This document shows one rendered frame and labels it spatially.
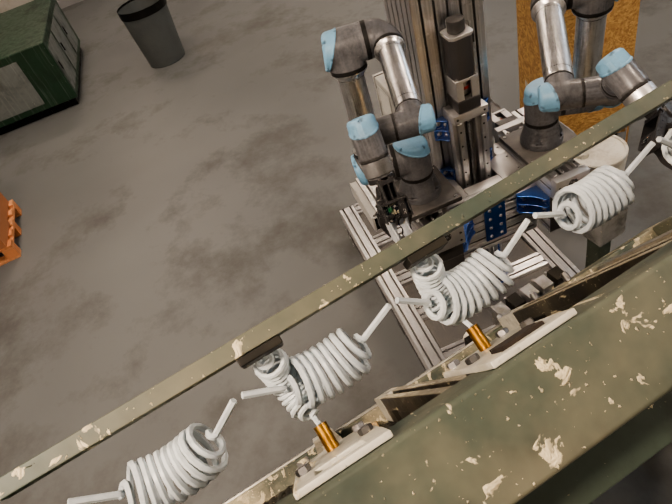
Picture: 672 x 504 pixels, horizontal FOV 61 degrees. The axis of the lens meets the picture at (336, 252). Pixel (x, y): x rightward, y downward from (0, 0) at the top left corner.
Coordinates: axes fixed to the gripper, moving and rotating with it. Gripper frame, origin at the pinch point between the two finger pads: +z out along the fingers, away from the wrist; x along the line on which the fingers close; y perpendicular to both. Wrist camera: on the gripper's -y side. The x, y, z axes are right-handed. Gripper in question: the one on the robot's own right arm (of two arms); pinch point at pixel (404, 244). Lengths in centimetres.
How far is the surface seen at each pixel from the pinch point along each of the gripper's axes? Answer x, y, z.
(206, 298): -91, -199, 45
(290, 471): -53, 1, 48
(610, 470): -2, 88, 9
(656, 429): 6, 86, 8
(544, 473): -15, 103, -9
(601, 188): 10, 80, -22
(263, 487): -62, 2, 48
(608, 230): 77, -37, 37
